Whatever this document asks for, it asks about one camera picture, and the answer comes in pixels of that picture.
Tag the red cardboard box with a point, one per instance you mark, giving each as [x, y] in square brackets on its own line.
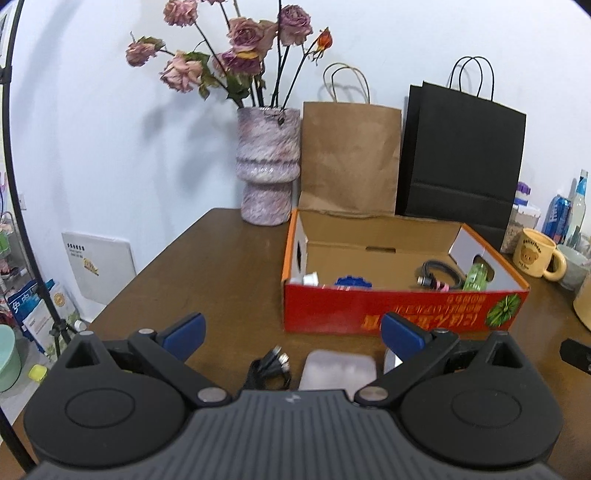
[332, 309]

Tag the white green packet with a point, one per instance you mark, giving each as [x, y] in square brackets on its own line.
[60, 304]

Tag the white wall panel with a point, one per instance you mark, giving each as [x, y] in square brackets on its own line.
[99, 267]

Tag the yellow bear mug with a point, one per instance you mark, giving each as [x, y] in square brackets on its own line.
[531, 254]

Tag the blue bottle cap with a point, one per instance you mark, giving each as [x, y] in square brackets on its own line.
[353, 281]

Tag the green spray bottle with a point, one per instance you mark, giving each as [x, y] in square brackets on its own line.
[478, 277]

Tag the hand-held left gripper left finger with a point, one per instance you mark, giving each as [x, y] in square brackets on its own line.
[184, 334]

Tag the cream cube charger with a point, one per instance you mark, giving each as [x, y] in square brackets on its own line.
[310, 279]

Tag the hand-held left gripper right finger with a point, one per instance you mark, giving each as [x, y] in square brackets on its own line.
[404, 337]

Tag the pink mottled ceramic vase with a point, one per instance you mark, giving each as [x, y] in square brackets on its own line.
[268, 157]

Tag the black light stand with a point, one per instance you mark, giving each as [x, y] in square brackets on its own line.
[5, 76]

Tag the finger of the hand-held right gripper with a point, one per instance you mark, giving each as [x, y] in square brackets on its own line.
[577, 353]

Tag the mint green bucket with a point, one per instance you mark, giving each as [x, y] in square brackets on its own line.
[9, 360]

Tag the clear glass bottle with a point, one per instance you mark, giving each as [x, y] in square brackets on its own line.
[578, 212]

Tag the brown paper bag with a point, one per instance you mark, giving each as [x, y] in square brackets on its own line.
[348, 157]

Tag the black paper bag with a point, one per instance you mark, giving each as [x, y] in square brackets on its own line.
[461, 157]

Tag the clear jar purple lid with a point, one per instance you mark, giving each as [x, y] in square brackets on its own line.
[521, 221]

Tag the small yellow box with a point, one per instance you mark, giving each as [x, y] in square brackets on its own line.
[38, 372]

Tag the dried rose bouquet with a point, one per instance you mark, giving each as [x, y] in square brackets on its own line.
[244, 41]

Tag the blue drink can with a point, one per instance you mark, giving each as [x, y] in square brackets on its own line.
[556, 217]

